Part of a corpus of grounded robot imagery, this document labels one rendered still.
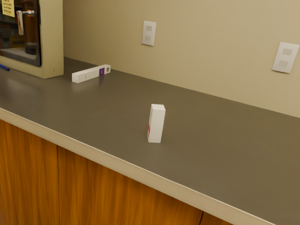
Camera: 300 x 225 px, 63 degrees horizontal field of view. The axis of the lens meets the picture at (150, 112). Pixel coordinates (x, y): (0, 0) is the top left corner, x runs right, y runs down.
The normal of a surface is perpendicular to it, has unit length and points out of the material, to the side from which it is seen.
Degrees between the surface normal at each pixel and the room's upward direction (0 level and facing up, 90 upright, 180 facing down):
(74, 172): 90
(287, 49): 90
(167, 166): 1
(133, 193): 90
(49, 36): 90
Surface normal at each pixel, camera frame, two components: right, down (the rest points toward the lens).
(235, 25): -0.46, 0.29
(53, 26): 0.88, 0.28
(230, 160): 0.12, -0.91
